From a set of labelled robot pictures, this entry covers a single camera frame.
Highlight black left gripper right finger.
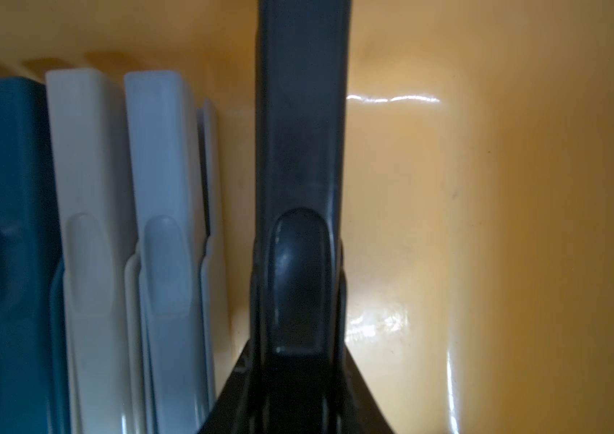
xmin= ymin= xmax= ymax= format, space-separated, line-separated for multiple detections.
xmin=341 ymin=348 xmax=394 ymax=434

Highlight grey pruning pliers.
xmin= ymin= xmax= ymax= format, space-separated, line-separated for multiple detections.
xmin=124 ymin=71 xmax=234 ymax=433

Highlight yellow plastic storage tray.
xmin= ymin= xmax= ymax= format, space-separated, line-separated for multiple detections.
xmin=0 ymin=0 xmax=614 ymax=434

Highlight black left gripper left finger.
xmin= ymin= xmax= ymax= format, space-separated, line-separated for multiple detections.
xmin=198 ymin=341 xmax=253 ymax=434

